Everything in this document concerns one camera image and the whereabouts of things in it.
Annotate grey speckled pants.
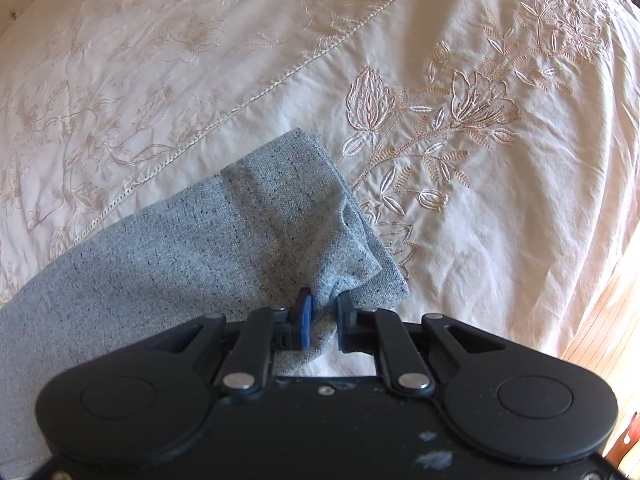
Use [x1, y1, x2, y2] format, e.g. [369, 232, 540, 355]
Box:
[1, 130, 409, 479]

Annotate cream embroidered bedspread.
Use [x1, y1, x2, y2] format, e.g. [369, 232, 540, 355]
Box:
[1, 0, 639, 354]

